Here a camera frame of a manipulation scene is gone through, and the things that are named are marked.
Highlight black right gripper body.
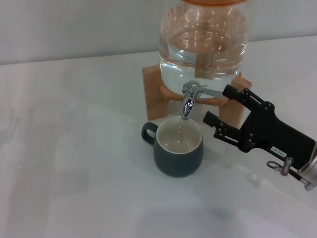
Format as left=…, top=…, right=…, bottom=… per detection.
left=240, top=109, right=317, bottom=171

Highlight black ceramic cup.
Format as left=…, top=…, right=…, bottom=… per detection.
left=141, top=117, right=205, bottom=178

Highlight chrome faucet with lever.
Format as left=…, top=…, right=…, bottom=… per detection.
left=180, top=80, right=225, bottom=121

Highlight glass water dispenser jar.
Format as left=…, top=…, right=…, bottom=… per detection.
left=158, top=0, right=255, bottom=100

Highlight wooden dispenser stand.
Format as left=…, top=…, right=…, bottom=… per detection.
left=142, top=65, right=253, bottom=131

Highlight metal cable clamp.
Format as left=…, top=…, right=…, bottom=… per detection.
left=266, top=158, right=317, bottom=191

